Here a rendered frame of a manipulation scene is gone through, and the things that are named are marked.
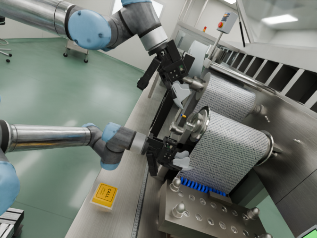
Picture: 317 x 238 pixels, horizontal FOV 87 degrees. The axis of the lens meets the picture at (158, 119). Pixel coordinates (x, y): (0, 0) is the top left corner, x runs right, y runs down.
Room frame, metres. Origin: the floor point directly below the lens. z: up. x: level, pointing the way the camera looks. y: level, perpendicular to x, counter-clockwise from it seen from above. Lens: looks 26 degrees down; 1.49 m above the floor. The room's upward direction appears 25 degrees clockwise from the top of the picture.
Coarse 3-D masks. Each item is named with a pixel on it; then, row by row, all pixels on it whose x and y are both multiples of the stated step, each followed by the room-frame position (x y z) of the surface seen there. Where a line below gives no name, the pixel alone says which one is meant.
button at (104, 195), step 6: (102, 186) 0.43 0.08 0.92; (108, 186) 0.44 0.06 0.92; (96, 192) 0.39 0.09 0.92; (102, 192) 0.40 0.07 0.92; (108, 192) 0.41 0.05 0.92; (114, 192) 0.42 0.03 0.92; (96, 198) 0.37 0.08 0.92; (102, 198) 0.38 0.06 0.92; (108, 198) 0.39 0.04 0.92; (102, 204) 0.37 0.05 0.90; (108, 204) 0.38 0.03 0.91
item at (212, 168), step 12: (192, 156) 0.53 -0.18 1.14; (204, 156) 0.54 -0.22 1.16; (216, 156) 0.54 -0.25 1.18; (228, 156) 0.55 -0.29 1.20; (204, 168) 0.54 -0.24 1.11; (216, 168) 0.55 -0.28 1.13; (228, 168) 0.55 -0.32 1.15; (240, 168) 0.56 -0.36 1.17; (192, 180) 0.54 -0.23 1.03; (204, 180) 0.55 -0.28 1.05; (216, 180) 0.55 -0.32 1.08; (228, 180) 0.56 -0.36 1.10; (240, 180) 0.56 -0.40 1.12; (228, 192) 0.56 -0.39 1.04
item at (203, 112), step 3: (201, 111) 0.63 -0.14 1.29; (204, 111) 0.60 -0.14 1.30; (204, 114) 0.58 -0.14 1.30; (204, 117) 0.57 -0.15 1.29; (204, 120) 0.55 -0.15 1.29; (204, 123) 0.55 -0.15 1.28; (201, 126) 0.55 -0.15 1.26; (201, 129) 0.54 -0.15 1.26; (192, 132) 0.59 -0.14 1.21; (198, 132) 0.54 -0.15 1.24; (192, 135) 0.58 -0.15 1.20; (195, 135) 0.55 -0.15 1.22; (267, 144) 0.58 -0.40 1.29; (267, 147) 0.58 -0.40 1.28; (264, 153) 0.57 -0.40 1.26
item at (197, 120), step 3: (195, 114) 0.62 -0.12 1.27; (198, 114) 0.59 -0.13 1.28; (201, 114) 0.60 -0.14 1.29; (195, 117) 0.60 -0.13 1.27; (198, 117) 0.57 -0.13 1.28; (201, 117) 0.58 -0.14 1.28; (192, 120) 0.61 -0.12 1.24; (195, 120) 0.59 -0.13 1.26; (198, 120) 0.56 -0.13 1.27; (201, 120) 0.57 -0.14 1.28; (192, 123) 0.59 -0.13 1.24; (195, 123) 0.57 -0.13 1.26; (198, 123) 0.56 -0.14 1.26; (201, 123) 0.56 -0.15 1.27; (195, 126) 0.56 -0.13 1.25; (198, 126) 0.56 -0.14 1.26; (192, 129) 0.56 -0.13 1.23; (195, 129) 0.56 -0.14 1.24; (198, 129) 0.56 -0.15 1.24; (195, 132) 0.57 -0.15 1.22
